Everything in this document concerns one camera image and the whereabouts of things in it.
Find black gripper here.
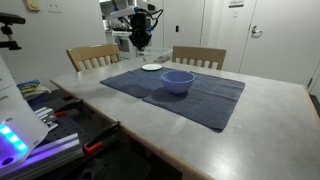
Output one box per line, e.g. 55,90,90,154
129,13,152,52

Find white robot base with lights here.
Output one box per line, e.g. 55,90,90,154
0,54,51,175

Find blue plastic bowl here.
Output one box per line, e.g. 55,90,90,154
160,70,196,95

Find white round plate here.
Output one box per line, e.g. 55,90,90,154
141,63,163,72

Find dark blue cloth mat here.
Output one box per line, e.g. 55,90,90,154
100,67,165,99
142,67,247,133

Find white closet door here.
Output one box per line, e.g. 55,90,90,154
163,0,205,63

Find light wooden slatted chair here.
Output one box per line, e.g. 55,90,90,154
65,42,123,73
171,45,228,71

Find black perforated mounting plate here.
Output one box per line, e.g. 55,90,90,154
28,96,121,158

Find beige folded towel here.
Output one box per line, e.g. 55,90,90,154
20,84,52,101

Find blue folded towel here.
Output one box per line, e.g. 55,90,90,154
16,78,41,89

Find silver metal blocks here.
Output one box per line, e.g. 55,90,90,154
33,105,58,132

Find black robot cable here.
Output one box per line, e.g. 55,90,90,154
133,6,165,33

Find white wall sign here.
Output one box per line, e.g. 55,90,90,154
228,0,245,8

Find orange handled black bar clamp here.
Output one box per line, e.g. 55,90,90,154
53,98,84,118
82,120,122,155

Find beige wall thermostat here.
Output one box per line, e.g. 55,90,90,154
23,0,42,13

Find silver lever door handle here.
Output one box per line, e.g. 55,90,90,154
250,25,264,38

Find black camera on stand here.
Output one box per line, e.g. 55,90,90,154
0,12,27,51

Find aluminium extrusion rail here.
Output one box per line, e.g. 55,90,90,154
0,132,85,180

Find white door with lever handle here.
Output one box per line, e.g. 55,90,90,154
238,0,320,86

